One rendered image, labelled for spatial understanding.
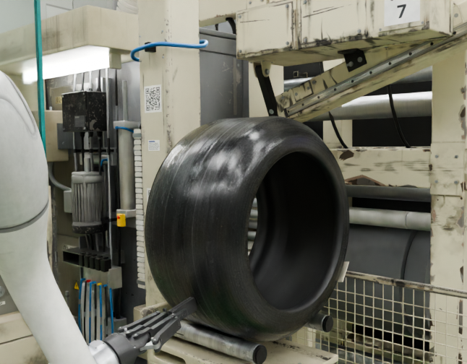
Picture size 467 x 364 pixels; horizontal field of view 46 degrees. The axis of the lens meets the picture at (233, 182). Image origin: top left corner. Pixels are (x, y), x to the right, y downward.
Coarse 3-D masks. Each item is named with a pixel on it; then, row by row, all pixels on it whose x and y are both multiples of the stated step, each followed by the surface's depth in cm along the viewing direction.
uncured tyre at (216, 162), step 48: (192, 144) 130; (240, 144) 121; (288, 144) 128; (192, 192) 119; (240, 192) 117; (288, 192) 166; (336, 192) 145; (192, 240) 117; (240, 240) 117; (288, 240) 166; (336, 240) 147; (192, 288) 121; (240, 288) 118; (288, 288) 157; (240, 336) 127; (288, 336) 138
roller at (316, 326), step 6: (312, 318) 146; (318, 318) 145; (324, 318) 144; (330, 318) 145; (306, 324) 148; (312, 324) 146; (318, 324) 145; (324, 324) 144; (330, 324) 145; (324, 330) 144; (330, 330) 145
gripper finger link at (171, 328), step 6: (174, 318) 115; (168, 324) 113; (174, 324) 114; (162, 330) 111; (168, 330) 112; (174, 330) 114; (156, 336) 110; (162, 336) 110; (168, 336) 112; (156, 342) 108; (162, 342) 110
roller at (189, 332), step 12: (192, 324) 140; (180, 336) 140; (192, 336) 137; (204, 336) 134; (216, 336) 132; (228, 336) 131; (216, 348) 131; (228, 348) 128; (240, 348) 126; (252, 348) 124; (264, 348) 125; (252, 360) 124; (264, 360) 125
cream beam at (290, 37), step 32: (288, 0) 152; (320, 0) 145; (352, 0) 138; (384, 0) 133; (448, 0) 133; (256, 32) 160; (288, 32) 152; (320, 32) 145; (352, 32) 139; (384, 32) 133; (416, 32) 130; (448, 32) 134; (288, 64) 180
